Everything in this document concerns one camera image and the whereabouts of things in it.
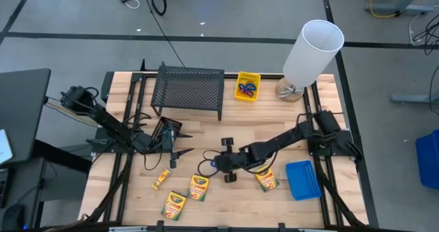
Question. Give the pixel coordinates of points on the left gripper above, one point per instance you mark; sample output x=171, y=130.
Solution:
x=163, y=144

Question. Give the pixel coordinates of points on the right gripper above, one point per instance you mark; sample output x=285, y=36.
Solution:
x=231, y=161

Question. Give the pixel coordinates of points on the black plastic basket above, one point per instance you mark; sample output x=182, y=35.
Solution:
x=171, y=122

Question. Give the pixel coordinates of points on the Crayola crayon box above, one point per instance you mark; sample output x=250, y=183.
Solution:
x=173, y=205
x=269, y=182
x=198, y=187

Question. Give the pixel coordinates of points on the purple coil wristband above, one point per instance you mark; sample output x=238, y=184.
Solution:
x=244, y=92

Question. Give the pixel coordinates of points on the blue plastic basket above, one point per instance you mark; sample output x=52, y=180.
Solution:
x=303, y=180

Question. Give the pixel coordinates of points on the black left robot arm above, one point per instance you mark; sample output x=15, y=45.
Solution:
x=109, y=122

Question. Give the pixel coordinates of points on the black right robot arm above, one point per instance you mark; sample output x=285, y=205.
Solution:
x=284, y=137

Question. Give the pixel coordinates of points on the black mesh desk riser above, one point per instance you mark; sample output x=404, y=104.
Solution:
x=187, y=88

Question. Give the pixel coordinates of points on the dark grey desk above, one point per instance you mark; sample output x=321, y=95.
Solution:
x=24, y=105

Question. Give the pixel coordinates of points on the small yellow crayon pack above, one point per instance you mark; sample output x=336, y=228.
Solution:
x=161, y=178

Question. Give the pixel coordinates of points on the yellow plastic basket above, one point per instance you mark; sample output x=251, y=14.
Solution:
x=240, y=98

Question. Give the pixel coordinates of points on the white shade table lamp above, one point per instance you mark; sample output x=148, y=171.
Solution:
x=312, y=53

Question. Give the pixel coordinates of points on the black computer mouse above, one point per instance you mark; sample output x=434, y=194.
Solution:
x=13, y=217

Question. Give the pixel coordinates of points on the grey metal floor foot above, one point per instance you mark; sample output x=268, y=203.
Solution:
x=411, y=99

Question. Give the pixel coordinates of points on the blue plastic bin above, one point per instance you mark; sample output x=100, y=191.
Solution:
x=428, y=160

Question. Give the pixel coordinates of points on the black aluminium rig frame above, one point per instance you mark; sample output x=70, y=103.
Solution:
x=192, y=229

